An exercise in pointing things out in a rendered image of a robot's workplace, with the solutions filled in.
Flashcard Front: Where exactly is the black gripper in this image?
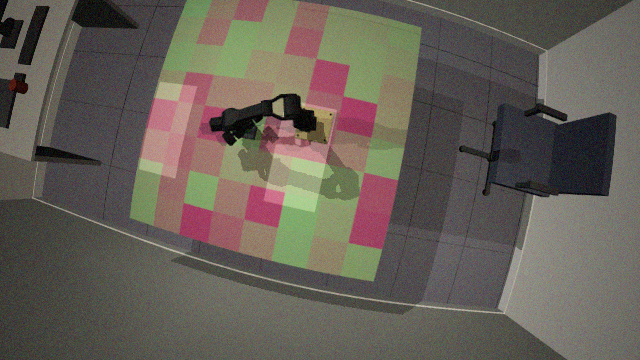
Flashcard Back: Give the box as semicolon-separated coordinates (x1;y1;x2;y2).
222;116;263;146

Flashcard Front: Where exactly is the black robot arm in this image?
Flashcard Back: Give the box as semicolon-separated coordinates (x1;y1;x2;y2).
209;94;316;133

